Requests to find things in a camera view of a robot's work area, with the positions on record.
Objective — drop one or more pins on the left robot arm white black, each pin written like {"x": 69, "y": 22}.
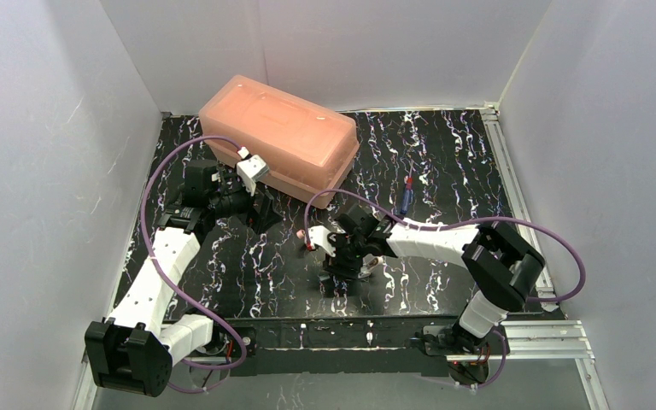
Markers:
{"x": 130, "y": 350}

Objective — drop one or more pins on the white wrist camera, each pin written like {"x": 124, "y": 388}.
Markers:
{"x": 251, "y": 169}
{"x": 317, "y": 238}

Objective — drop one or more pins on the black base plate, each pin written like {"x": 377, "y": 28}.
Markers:
{"x": 360, "y": 344}

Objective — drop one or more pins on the white mini stapler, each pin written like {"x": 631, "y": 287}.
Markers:
{"x": 370, "y": 265}

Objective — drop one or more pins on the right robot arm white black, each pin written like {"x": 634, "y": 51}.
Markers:
{"x": 502, "y": 264}

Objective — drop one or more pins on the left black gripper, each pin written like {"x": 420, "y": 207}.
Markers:
{"x": 258, "y": 205}

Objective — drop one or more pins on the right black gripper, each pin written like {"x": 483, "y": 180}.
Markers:
{"x": 340, "y": 260}

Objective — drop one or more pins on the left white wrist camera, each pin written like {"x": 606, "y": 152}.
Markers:
{"x": 251, "y": 169}

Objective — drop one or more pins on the blue red pen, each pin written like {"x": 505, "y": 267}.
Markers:
{"x": 407, "y": 197}

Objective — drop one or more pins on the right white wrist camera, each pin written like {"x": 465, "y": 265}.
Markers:
{"x": 317, "y": 238}

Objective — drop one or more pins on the pink translucent plastic box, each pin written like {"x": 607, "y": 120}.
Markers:
{"x": 309, "y": 149}

